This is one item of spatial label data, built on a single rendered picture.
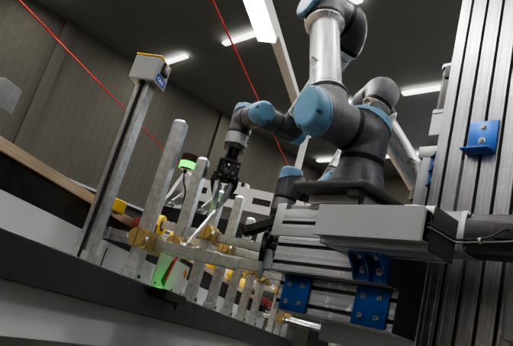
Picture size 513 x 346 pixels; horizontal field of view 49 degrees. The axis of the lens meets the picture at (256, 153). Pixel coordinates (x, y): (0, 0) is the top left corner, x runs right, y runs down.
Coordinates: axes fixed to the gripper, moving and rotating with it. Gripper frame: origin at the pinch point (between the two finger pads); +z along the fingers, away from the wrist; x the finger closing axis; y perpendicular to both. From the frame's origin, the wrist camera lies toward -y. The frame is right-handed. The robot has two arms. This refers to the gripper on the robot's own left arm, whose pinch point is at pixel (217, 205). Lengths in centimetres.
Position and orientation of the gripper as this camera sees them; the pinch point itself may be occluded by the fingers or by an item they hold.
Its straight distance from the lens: 184.0
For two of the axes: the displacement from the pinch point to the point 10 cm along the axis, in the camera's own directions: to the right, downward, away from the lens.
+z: -2.6, 9.2, -3.1
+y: 1.3, -2.8, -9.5
